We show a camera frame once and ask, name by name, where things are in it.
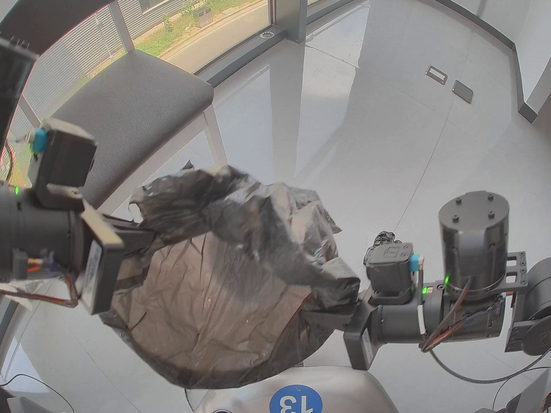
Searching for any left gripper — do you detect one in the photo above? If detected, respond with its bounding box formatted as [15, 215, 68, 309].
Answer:
[12, 188, 157, 316]

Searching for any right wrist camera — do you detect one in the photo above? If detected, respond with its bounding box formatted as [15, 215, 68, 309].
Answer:
[366, 243, 425, 305]

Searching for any black plastic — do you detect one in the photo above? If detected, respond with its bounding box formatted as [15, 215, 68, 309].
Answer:
[364, 231, 403, 268]

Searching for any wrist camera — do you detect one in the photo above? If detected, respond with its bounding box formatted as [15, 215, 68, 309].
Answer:
[366, 243, 425, 305]
[28, 119, 98, 212]

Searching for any window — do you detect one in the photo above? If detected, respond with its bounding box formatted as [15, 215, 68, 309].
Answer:
[0, 0, 399, 180]

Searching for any black cable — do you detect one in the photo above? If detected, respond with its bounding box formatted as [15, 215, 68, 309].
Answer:
[492, 365, 551, 413]
[0, 373, 74, 413]
[428, 346, 551, 383]

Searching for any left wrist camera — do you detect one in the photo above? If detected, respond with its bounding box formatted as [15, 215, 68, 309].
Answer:
[28, 119, 98, 212]

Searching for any grey padded chair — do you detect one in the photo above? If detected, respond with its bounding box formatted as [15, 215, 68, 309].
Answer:
[0, 0, 229, 214]

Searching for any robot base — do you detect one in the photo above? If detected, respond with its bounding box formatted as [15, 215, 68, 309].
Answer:
[196, 366, 399, 413]

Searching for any black plastic bag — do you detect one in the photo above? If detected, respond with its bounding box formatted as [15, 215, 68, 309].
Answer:
[101, 165, 361, 389]

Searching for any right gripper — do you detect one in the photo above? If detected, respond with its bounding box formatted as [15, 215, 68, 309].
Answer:
[301, 293, 422, 370]

